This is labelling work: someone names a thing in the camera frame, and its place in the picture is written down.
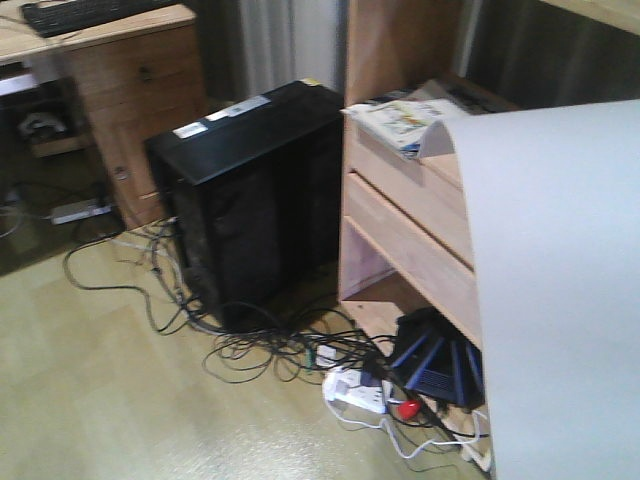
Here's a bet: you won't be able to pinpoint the white paper sheets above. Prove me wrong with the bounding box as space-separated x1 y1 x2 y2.
420 100 639 479

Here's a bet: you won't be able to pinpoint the black keyboard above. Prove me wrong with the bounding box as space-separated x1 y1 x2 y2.
19 0 177 38

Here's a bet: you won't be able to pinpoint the wooden desk drawer cabinet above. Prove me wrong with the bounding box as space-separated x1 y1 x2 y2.
64 4 207 228

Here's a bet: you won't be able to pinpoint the black blue router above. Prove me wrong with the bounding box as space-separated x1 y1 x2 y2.
389 307 485 409

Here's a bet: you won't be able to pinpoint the colourful magazine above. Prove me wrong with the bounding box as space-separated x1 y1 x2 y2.
341 89 470 159

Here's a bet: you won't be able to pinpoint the white power strip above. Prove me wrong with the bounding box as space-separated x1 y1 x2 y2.
322 368 392 414

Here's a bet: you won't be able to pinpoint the wooden shelf unit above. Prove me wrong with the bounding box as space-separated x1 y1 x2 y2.
337 0 521 354

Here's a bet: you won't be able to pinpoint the black computer tower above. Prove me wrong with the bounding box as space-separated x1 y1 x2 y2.
144 80 344 332

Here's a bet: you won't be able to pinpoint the grey power strip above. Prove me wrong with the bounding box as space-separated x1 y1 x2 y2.
51 199 112 225

